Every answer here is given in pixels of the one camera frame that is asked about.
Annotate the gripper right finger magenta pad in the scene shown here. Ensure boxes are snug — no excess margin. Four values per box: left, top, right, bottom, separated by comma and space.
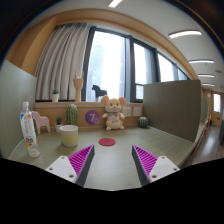
132, 145, 179, 186

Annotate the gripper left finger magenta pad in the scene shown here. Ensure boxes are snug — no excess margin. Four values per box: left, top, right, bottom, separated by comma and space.
47, 145, 95, 187

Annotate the clear plastic water bottle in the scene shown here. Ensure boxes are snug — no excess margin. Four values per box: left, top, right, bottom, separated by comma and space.
20, 102, 40, 158

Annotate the white and yellow paper cup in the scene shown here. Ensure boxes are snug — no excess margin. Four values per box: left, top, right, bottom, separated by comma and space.
60, 125, 78, 147

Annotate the red round coaster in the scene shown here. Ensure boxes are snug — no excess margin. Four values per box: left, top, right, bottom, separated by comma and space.
99, 138, 116, 146

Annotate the small potted plant on desk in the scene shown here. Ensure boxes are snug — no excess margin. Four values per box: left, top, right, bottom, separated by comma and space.
55, 116, 63, 133

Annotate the round green cactus ornament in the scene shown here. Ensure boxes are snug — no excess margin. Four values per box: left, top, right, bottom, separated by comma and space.
138, 117, 149, 128

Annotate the purple number seven sticker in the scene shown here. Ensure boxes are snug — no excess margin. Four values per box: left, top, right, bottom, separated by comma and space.
85, 110, 100, 125

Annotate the tall green cactus ornament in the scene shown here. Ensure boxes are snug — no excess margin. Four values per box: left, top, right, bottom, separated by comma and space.
66, 104, 78, 125

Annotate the pink wooden horse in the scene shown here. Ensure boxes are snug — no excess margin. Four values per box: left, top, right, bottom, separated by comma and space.
33, 111, 50, 133

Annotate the green right desk partition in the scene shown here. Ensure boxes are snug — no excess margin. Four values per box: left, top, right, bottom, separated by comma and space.
143, 80, 209, 142

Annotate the green desk partition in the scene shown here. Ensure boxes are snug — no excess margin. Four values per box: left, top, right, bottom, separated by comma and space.
143, 80, 209, 142
0, 60, 37, 158

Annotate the plush mouse toy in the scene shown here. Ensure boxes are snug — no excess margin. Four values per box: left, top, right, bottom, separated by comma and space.
101, 95, 126, 131

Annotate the potted plant on sill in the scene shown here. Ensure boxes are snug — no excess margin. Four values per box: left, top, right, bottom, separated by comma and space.
52, 90, 59, 102

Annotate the black horse figure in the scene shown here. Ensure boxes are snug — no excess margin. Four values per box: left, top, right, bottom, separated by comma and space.
92, 85, 107, 102

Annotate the wooden hand figure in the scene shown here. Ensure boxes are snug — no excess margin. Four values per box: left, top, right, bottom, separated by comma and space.
73, 72, 84, 102

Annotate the green left desk partition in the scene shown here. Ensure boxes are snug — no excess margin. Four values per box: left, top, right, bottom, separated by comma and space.
0, 60, 37, 158

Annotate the beige curtain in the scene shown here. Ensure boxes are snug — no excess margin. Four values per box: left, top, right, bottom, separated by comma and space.
35, 23, 90, 101

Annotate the right wall socket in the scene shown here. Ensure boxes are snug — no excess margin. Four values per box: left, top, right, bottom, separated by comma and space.
133, 107, 142, 117

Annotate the wall socket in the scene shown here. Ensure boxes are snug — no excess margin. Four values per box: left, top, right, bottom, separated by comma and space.
123, 107, 131, 117
133, 107, 142, 117

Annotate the left wall socket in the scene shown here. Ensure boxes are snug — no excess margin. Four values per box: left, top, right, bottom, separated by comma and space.
123, 107, 131, 117

